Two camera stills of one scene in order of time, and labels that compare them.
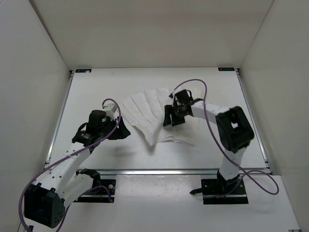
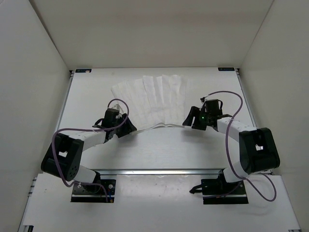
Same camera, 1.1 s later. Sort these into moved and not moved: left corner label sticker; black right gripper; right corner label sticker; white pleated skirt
Moved: black right gripper; white pleated skirt
Not moved: right corner label sticker; left corner label sticker
